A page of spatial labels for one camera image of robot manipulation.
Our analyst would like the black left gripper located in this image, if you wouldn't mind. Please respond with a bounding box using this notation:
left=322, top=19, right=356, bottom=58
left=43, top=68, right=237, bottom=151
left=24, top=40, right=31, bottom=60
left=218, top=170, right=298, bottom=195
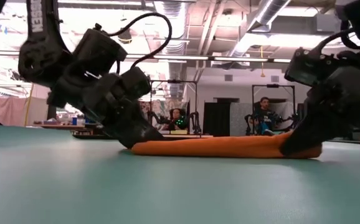
left=47, top=67, right=165, bottom=149

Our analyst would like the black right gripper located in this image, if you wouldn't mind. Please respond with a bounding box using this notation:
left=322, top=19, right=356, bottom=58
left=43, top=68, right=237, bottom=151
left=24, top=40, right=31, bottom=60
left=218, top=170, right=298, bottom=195
left=280, top=67, right=360, bottom=156

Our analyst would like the orange towel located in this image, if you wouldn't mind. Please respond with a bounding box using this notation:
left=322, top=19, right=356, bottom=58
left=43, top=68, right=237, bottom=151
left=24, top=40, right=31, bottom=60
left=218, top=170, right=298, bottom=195
left=131, top=130, right=323, bottom=159

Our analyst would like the person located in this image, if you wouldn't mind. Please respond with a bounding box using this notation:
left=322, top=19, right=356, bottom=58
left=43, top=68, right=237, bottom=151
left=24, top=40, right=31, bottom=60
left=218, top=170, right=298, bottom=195
left=251, top=96, right=280, bottom=136
left=164, top=108, right=189, bottom=131

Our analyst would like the wooden robot station table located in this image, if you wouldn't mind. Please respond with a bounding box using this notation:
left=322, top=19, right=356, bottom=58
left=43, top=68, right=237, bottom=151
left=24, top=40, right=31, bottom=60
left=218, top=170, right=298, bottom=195
left=161, top=133, right=214, bottom=139

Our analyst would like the grey partition panel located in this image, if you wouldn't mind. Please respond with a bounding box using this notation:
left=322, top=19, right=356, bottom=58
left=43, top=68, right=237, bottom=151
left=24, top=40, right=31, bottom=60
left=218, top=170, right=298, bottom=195
left=229, top=102, right=253, bottom=136

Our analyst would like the black ceiling dome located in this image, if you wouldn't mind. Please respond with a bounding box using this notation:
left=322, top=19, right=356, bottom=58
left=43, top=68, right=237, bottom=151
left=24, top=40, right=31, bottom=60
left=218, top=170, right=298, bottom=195
left=117, top=27, right=133, bottom=44

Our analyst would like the wooden workbench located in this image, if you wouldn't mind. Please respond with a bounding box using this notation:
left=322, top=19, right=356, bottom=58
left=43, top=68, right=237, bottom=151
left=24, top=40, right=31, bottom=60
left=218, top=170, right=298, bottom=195
left=27, top=123, right=105, bottom=130

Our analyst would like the narrow black panel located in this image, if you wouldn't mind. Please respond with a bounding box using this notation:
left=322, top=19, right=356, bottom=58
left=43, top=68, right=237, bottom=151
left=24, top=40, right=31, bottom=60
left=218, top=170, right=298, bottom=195
left=47, top=105, right=58, bottom=121

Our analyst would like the black partition panel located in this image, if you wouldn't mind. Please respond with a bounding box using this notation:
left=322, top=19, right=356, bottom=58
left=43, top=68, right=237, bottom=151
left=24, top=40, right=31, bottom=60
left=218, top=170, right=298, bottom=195
left=202, top=98, right=230, bottom=137

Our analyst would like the green table mat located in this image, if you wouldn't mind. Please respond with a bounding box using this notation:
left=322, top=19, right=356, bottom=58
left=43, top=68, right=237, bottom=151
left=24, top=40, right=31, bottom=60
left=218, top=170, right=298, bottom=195
left=0, top=124, right=360, bottom=224

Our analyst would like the pink curtain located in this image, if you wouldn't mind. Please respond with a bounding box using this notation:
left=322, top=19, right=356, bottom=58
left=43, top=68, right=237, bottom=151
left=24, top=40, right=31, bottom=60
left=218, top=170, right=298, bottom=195
left=0, top=96, right=49, bottom=127

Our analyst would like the black metal frame stand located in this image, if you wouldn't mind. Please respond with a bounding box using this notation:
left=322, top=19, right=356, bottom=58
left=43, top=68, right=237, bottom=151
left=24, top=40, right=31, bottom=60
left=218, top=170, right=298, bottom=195
left=251, top=83, right=296, bottom=136
left=150, top=80, right=199, bottom=135

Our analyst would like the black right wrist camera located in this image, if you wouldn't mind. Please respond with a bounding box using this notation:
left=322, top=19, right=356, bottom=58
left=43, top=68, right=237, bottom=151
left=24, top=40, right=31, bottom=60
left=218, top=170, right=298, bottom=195
left=284, top=46, right=339, bottom=88

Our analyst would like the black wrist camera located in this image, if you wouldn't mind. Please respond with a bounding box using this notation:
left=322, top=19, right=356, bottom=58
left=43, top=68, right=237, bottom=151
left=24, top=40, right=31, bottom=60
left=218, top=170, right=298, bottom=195
left=73, top=27, right=128, bottom=78
left=284, top=46, right=339, bottom=88

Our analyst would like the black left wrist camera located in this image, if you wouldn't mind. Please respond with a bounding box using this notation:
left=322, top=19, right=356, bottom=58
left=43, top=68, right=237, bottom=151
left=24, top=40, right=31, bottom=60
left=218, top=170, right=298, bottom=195
left=73, top=27, right=128, bottom=78

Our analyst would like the black left wrist camera cable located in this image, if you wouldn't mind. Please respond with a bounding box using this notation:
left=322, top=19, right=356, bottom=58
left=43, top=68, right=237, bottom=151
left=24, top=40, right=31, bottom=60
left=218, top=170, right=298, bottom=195
left=94, top=12, right=173, bottom=74

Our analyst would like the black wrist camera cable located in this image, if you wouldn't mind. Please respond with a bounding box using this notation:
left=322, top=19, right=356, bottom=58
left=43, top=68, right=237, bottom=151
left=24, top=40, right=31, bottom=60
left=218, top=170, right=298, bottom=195
left=94, top=12, right=173, bottom=74
left=315, top=27, right=358, bottom=55

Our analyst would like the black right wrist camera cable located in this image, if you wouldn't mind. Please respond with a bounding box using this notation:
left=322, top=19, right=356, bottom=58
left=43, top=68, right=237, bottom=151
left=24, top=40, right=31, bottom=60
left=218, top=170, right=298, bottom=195
left=315, top=27, right=358, bottom=55

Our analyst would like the yellow cable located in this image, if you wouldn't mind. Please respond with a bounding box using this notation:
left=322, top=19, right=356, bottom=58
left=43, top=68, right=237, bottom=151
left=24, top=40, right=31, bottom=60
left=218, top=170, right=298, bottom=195
left=24, top=83, right=34, bottom=127

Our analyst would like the silver ceiling duct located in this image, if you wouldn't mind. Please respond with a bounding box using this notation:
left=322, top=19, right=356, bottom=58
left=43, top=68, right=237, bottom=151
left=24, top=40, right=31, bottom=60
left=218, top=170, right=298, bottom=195
left=229, top=0, right=293, bottom=58

